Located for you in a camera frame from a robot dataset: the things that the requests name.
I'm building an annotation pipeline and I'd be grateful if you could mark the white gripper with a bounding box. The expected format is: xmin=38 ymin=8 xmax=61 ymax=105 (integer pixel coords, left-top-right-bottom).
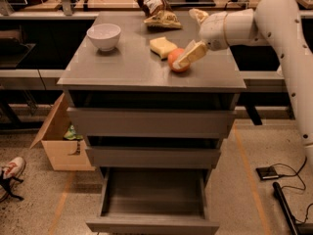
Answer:
xmin=172 ymin=8 xmax=228 ymax=70

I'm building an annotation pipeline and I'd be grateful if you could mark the orange fruit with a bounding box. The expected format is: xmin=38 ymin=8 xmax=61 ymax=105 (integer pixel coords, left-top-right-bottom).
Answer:
xmin=167 ymin=48 xmax=190 ymax=72

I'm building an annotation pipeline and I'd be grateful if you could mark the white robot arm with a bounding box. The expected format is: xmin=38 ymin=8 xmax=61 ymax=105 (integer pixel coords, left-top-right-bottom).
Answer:
xmin=172 ymin=0 xmax=313 ymax=165

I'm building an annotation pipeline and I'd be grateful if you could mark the grey drawer cabinet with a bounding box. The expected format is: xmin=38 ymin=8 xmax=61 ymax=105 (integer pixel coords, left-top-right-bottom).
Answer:
xmin=57 ymin=11 xmax=247 ymax=235

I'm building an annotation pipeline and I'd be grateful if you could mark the grey top drawer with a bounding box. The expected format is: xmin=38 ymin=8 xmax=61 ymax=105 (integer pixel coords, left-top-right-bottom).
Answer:
xmin=67 ymin=108 xmax=236 ymax=139

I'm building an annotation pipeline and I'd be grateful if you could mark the grey middle drawer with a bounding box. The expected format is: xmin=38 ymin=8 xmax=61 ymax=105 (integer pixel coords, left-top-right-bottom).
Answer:
xmin=86 ymin=147 xmax=221 ymax=169

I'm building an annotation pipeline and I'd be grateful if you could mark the grey open bottom drawer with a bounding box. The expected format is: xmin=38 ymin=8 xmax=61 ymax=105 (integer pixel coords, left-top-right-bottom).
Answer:
xmin=86 ymin=167 xmax=219 ymax=235

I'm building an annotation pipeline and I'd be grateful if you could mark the yellow sponge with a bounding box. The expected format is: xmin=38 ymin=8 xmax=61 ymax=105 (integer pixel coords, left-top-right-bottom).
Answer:
xmin=150 ymin=37 xmax=177 ymax=60

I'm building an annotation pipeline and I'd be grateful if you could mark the crumpled chip bag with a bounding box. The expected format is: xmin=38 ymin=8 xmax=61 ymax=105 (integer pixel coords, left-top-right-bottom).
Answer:
xmin=134 ymin=0 xmax=182 ymax=28

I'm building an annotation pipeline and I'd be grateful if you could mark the white ceramic bowl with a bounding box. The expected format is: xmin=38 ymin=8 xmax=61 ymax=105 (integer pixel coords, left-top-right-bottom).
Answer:
xmin=87 ymin=23 xmax=121 ymax=51

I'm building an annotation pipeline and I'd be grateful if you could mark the black floor power box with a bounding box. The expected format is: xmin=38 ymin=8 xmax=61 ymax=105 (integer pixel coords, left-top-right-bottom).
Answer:
xmin=256 ymin=166 xmax=279 ymax=180

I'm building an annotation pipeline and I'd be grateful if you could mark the green packet in box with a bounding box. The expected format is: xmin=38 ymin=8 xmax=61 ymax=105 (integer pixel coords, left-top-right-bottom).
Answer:
xmin=64 ymin=125 xmax=83 ymax=140

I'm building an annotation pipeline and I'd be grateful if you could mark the cardboard box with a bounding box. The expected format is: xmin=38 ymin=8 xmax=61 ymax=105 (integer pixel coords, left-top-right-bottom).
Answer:
xmin=30 ymin=94 xmax=95 ymax=171

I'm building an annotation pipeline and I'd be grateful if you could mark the black metal floor bar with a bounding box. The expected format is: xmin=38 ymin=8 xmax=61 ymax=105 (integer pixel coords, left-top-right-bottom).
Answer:
xmin=273 ymin=182 xmax=313 ymax=235

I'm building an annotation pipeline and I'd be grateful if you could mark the white red sneaker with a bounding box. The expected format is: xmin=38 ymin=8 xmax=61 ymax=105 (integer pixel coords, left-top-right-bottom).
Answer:
xmin=0 ymin=157 xmax=25 ymax=179

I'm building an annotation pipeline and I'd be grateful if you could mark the black stool base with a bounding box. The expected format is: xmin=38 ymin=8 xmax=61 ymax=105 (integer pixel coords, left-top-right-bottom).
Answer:
xmin=0 ymin=171 xmax=24 ymax=203

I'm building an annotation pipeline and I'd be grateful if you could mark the black floor cable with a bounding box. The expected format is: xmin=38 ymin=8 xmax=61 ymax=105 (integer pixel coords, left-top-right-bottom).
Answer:
xmin=271 ymin=157 xmax=313 ymax=225

